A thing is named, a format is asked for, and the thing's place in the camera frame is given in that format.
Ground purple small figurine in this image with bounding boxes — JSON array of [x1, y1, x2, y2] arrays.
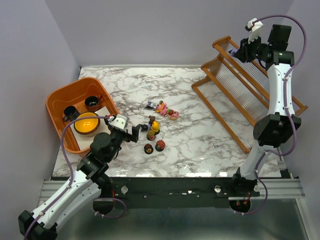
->
[[228, 49, 237, 56]]

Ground black bat-eared figurine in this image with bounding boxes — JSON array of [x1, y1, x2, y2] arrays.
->
[[140, 124, 150, 132]]

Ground black purple bow figurine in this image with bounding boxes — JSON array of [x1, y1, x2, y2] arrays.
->
[[145, 101, 158, 110]]

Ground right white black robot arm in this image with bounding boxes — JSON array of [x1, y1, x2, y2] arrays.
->
[[229, 19, 302, 193]]

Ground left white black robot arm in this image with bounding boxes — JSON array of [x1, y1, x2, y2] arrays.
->
[[18, 125, 140, 240]]

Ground wooden tiered shelf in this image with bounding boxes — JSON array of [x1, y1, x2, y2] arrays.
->
[[191, 36, 308, 154]]

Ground olive hat figurine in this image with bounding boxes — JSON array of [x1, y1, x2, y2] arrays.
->
[[146, 129, 156, 141]]

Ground black round base figurine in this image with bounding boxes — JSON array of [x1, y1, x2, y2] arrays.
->
[[143, 143, 154, 155]]

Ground yellow helmet figurine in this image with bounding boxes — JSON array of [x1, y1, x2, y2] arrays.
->
[[150, 121, 160, 134]]

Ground brown hair bun figurine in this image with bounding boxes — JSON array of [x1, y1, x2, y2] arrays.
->
[[148, 115, 156, 125]]

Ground red hair figurine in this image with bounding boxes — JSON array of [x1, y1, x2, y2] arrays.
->
[[155, 140, 166, 152]]

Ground yellow bowl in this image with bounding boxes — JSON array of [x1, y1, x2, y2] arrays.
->
[[73, 112, 101, 137]]

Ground white paper sheet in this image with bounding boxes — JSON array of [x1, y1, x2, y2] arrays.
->
[[68, 106, 118, 151]]

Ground pink bear yellow flower figurine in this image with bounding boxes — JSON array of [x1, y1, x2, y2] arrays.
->
[[155, 100, 168, 117]]

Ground brown mug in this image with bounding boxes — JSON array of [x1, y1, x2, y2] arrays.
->
[[84, 95, 103, 113]]

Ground pink strawberry tart figurine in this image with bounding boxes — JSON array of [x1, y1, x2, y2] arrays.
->
[[167, 109, 179, 121]]

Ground black mug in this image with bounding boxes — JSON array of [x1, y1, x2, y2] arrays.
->
[[62, 105, 80, 122]]

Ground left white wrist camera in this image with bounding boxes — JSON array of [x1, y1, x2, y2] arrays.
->
[[107, 114, 129, 131]]

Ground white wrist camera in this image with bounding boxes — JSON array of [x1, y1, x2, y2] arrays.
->
[[245, 18, 264, 44], [107, 114, 129, 131]]

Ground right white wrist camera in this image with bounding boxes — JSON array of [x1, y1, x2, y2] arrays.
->
[[245, 18, 264, 44]]

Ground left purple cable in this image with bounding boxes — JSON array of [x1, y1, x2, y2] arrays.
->
[[23, 115, 111, 238]]

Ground purple cable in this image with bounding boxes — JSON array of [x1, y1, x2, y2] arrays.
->
[[252, 14, 307, 156], [23, 115, 111, 238]]

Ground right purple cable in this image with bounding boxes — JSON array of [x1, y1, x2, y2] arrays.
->
[[252, 14, 307, 156]]

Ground black metal base frame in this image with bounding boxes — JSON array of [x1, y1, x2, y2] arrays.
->
[[49, 174, 261, 210]]

